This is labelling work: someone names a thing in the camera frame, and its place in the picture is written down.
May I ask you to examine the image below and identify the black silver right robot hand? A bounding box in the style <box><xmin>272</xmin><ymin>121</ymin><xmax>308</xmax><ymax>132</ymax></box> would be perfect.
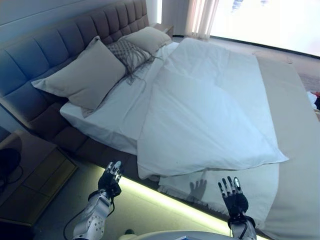
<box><xmin>217</xmin><ymin>176</ymin><xmax>250</xmax><ymax>220</ymax></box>

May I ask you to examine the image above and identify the small wooden nightstand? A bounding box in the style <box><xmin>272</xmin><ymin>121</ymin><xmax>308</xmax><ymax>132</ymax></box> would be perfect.
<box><xmin>152</xmin><ymin>23</ymin><xmax>175</xmax><ymax>39</ymax></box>

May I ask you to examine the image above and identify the light sheer curtain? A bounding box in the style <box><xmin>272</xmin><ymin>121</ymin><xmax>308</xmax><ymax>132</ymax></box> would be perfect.
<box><xmin>186</xmin><ymin>0</ymin><xmax>214</xmax><ymax>41</ymax></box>

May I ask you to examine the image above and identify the large beige pillow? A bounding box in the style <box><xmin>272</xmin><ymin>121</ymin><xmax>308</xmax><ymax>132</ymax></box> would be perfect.
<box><xmin>31</xmin><ymin>35</ymin><xmax>128</xmax><ymax>119</ymax></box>

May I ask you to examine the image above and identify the pile of clothes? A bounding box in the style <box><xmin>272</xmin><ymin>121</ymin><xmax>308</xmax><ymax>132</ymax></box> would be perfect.
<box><xmin>306</xmin><ymin>91</ymin><xmax>320</xmax><ymax>111</ymax></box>

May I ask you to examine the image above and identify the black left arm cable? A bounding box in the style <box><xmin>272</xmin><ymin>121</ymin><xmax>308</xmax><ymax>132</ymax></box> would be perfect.
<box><xmin>63</xmin><ymin>194</ymin><xmax>116</xmax><ymax>240</ymax></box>

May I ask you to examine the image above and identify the LED light strip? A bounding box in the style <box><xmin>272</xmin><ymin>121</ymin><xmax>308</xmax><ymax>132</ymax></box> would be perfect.
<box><xmin>117</xmin><ymin>174</ymin><xmax>266</xmax><ymax>239</ymax></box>

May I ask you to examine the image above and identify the grey fringed woven cushion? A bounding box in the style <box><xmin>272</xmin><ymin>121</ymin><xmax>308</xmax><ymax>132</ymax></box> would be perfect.
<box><xmin>106</xmin><ymin>38</ymin><xmax>161</xmax><ymax>86</ymax></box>

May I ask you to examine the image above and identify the brown tufted headboard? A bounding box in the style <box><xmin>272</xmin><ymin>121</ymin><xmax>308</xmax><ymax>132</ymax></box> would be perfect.
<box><xmin>0</xmin><ymin>0</ymin><xmax>151</xmax><ymax>101</ymax></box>

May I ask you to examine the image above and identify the white duvet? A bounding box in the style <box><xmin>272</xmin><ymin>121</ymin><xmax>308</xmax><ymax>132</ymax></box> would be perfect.
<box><xmin>136</xmin><ymin>37</ymin><xmax>290</xmax><ymax>181</ymax></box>

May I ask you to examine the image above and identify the beige bed coverlet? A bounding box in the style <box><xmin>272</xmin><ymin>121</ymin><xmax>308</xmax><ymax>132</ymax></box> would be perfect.
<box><xmin>254</xmin><ymin>56</ymin><xmax>320</xmax><ymax>240</ymax></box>

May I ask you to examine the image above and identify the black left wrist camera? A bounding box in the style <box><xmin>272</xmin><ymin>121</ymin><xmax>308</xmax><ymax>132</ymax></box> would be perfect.
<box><xmin>109</xmin><ymin>184</ymin><xmax>123</xmax><ymax>199</ymax></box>

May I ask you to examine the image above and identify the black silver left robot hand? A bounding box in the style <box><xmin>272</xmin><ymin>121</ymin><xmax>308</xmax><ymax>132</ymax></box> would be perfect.
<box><xmin>97</xmin><ymin>161</ymin><xmax>124</xmax><ymax>195</ymax></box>

